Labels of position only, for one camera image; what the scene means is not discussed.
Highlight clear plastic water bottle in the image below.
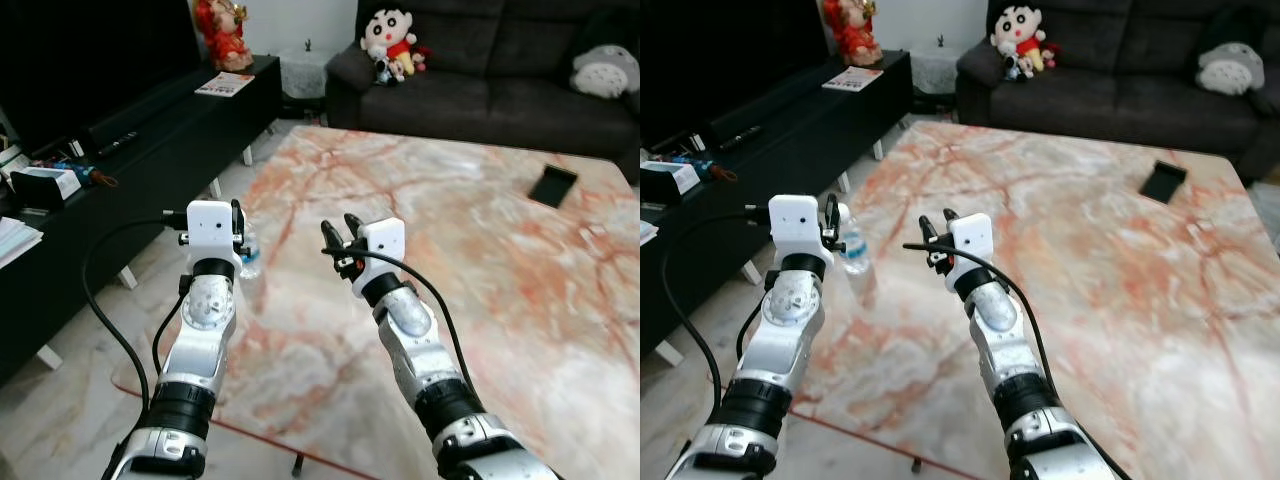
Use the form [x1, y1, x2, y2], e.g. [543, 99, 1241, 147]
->
[239, 224, 264, 282]
[839, 222, 872, 277]

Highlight black tv cabinet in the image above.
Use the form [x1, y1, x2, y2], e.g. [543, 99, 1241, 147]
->
[640, 50, 914, 357]
[0, 55, 284, 387]

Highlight black remote control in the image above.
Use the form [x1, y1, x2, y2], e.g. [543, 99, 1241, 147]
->
[96, 130, 141, 158]
[721, 124, 768, 152]

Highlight blue and orange small items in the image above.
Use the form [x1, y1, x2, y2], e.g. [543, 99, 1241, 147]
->
[32, 155, 119, 189]
[660, 150, 739, 184]

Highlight red and white booklet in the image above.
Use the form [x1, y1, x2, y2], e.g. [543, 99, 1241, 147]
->
[821, 66, 886, 93]
[194, 72, 257, 99]

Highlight white lace covered side table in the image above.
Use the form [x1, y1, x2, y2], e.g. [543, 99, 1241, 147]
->
[277, 47, 332, 102]
[907, 44, 962, 98]

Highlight white and black box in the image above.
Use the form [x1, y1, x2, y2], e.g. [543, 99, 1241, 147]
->
[640, 160, 702, 201]
[10, 166, 83, 208]

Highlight red and gold figurine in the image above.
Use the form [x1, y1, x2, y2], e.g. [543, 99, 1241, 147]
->
[192, 0, 255, 73]
[821, 0, 885, 68]

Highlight cartoon boy plush doll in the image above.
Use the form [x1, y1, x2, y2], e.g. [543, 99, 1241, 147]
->
[359, 7, 422, 85]
[989, 4, 1052, 81]

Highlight black television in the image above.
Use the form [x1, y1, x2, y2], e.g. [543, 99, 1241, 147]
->
[640, 0, 833, 139]
[0, 0, 203, 153]

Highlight dark grey fabric sofa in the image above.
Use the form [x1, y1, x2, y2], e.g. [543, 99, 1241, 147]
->
[954, 0, 1280, 187]
[324, 0, 641, 159]

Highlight flat black rectangular object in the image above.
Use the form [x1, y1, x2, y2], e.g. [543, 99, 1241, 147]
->
[1137, 159, 1189, 206]
[527, 164, 580, 210]

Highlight grey round plush toy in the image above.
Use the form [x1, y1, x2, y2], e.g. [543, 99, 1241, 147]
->
[1194, 40, 1267, 97]
[569, 42, 641, 100]

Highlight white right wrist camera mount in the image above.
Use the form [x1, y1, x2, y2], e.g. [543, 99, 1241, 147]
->
[947, 213, 995, 275]
[352, 218, 407, 284]

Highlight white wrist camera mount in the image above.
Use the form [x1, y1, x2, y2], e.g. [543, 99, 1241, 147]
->
[186, 201, 242, 264]
[352, 218, 407, 284]
[767, 195, 827, 260]
[947, 213, 995, 275]

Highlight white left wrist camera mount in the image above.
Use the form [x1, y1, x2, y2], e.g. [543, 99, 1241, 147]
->
[186, 201, 242, 264]
[767, 195, 827, 260]

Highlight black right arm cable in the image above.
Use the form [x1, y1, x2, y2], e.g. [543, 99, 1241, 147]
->
[902, 241, 1063, 386]
[336, 247, 473, 393]

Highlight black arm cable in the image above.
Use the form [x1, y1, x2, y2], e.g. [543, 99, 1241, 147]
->
[902, 241, 1063, 386]
[336, 247, 473, 393]
[661, 208, 773, 421]
[81, 213, 193, 413]

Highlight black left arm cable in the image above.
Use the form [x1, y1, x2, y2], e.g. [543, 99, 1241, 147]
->
[81, 213, 193, 413]
[661, 208, 773, 421]

